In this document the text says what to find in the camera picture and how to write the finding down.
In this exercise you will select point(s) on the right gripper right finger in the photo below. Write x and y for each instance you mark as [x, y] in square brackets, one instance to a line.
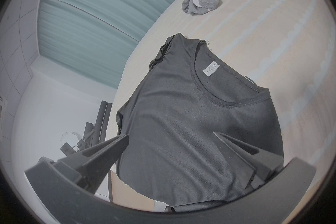
[252, 170]

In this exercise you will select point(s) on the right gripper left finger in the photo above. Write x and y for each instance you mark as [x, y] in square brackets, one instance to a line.
[86, 173]

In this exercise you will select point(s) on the black T-shirt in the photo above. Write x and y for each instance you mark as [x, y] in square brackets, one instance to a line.
[183, 125]

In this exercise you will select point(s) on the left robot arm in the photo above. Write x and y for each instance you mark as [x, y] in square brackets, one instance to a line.
[68, 148]

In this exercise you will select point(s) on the black chest of drawers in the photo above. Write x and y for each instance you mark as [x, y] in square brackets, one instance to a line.
[103, 123]

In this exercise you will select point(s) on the bed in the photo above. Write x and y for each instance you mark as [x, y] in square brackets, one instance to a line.
[275, 47]

